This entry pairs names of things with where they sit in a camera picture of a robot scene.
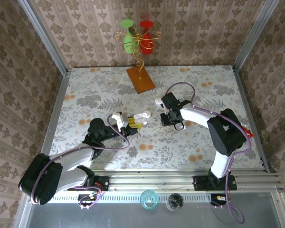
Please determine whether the floral tablecloth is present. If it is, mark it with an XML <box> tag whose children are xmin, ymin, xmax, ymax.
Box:
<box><xmin>46</xmin><ymin>66</ymin><xmax>264</xmax><ymax>171</ymax></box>

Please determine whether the clear glass tumbler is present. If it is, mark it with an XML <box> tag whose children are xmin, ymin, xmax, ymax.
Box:
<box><xmin>102</xmin><ymin>75</ymin><xmax>117</xmax><ymax>92</ymax></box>

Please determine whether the teal drinking glass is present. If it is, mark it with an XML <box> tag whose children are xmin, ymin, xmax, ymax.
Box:
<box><xmin>140</xmin><ymin>189</ymin><xmax>159</xmax><ymax>210</ymax></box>

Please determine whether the red wine glass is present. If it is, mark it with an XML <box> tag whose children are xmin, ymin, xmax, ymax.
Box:
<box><xmin>139</xmin><ymin>20</ymin><xmax>155</xmax><ymax>56</ymax></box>

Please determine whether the red yellow snack bag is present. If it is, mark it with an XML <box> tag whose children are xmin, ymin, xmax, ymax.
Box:
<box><xmin>242</xmin><ymin>123</ymin><xmax>254</xmax><ymax>138</ymax></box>

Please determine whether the green wine glass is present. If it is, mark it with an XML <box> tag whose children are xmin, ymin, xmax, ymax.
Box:
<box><xmin>120</xmin><ymin>19</ymin><xmax>136</xmax><ymax>54</ymax></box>

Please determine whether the dark clear drinking glass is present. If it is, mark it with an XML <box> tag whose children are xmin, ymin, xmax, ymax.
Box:
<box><xmin>166</xmin><ymin>192</ymin><xmax>184</xmax><ymax>211</ymax></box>

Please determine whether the grey metal shelf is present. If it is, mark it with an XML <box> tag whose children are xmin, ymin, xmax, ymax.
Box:
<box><xmin>14</xmin><ymin>187</ymin><xmax>285</xmax><ymax>228</ymax></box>

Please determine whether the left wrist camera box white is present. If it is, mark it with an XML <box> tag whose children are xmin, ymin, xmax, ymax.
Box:
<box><xmin>111</xmin><ymin>112</ymin><xmax>129</xmax><ymax>132</ymax></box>

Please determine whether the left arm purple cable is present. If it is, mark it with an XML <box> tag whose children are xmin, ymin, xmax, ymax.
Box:
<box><xmin>30</xmin><ymin>114</ymin><xmax>131</xmax><ymax>209</ymax></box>

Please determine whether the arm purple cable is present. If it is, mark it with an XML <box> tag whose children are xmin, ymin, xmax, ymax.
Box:
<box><xmin>30</xmin><ymin>114</ymin><xmax>131</xmax><ymax>209</ymax></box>
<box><xmin>165</xmin><ymin>82</ymin><xmax>252</xmax><ymax>224</ymax></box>

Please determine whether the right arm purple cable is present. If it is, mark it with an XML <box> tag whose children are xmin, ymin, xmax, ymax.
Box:
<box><xmin>165</xmin><ymin>82</ymin><xmax>252</xmax><ymax>224</ymax></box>

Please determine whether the gold wire rack wooden base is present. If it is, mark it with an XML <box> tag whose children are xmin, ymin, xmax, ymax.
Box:
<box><xmin>113</xmin><ymin>30</ymin><xmax>162</xmax><ymax>95</ymax></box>

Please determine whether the aluminium mounting rail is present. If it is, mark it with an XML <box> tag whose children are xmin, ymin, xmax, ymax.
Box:
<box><xmin>25</xmin><ymin>169</ymin><xmax>284</xmax><ymax>192</ymax></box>

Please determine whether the aluminium side rail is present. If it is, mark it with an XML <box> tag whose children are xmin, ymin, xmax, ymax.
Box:
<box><xmin>34</xmin><ymin>68</ymin><xmax>71</xmax><ymax>175</ymax></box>
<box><xmin>232</xmin><ymin>66</ymin><xmax>273</xmax><ymax>173</ymax></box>

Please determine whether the slotted white cable duct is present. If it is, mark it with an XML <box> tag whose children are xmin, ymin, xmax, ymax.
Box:
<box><xmin>47</xmin><ymin>191</ymin><xmax>212</xmax><ymax>203</ymax></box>

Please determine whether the black cable connector block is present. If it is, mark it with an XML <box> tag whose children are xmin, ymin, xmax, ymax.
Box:
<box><xmin>77</xmin><ymin>194</ymin><xmax>95</xmax><ymax>207</ymax></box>
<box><xmin>210</xmin><ymin>193</ymin><xmax>229</xmax><ymax>207</ymax></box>

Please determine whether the aluminium frame post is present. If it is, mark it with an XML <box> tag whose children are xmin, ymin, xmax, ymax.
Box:
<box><xmin>18</xmin><ymin>0</ymin><xmax>69</xmax><ymax>76</ymax></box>
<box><xmin>233</xmin><ymin>0</ymin><xmax>280</xmax><ymax>70</ymax></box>

